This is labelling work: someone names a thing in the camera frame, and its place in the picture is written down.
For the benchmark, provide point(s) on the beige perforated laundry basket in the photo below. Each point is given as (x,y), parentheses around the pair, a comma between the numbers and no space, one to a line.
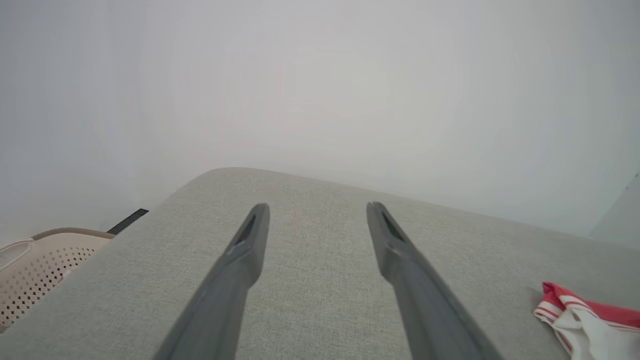
(40,270)

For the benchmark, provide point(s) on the black floor strip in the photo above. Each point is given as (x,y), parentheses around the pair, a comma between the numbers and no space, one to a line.
(128,221)

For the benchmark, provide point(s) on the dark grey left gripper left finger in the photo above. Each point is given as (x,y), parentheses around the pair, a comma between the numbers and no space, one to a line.
(220,300)

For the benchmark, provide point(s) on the light grey fabric sofa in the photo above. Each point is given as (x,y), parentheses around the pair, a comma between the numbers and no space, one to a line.
(325,280)

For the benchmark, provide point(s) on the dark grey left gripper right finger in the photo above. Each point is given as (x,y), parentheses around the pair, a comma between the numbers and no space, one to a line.
(425,300)

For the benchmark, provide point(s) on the red and white shorts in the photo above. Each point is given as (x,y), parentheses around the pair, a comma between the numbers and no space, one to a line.
(590,320)

